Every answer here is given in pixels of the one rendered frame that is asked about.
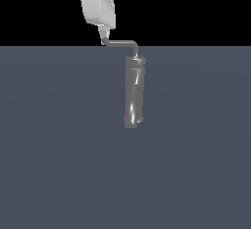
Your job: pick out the grey cylindrical faucet body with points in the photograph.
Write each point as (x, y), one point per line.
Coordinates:
(134, 92)

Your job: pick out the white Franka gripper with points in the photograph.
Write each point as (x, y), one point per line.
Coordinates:
(97, 3)

